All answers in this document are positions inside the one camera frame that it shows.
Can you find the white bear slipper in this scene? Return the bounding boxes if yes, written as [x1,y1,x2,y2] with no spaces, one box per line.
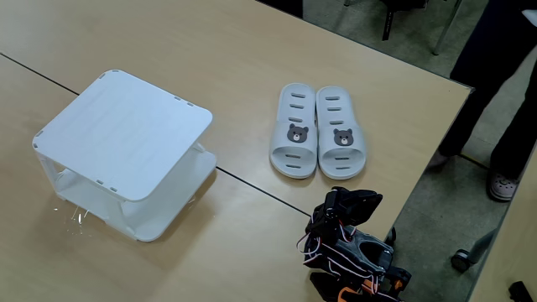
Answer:
[315,86,368,181]
[268,82,319,180]

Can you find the white two-tier plastic box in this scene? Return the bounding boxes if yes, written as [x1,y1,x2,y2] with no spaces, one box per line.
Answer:
[32,69,218,243]

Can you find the black table caster wheel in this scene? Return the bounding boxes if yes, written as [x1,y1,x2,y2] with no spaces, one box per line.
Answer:
[383,226,398,248]

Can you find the grey caster wheel with leg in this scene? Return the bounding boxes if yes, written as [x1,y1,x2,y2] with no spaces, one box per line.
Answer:
[451,228,498,273]

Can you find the yellow floor tape strip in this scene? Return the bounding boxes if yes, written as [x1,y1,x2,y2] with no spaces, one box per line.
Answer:
[456,153,491,171]

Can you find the small black object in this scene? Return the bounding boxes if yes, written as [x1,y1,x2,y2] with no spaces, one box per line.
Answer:
[508,280,534,302]

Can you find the black chair base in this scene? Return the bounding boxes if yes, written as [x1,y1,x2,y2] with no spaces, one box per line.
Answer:
[379,0,429,42]

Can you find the metal chair leg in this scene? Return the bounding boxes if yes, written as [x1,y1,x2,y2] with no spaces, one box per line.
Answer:
[431,0,465,56]

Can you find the person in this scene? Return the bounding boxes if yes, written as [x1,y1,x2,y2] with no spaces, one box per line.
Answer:
[427,0,537,202]

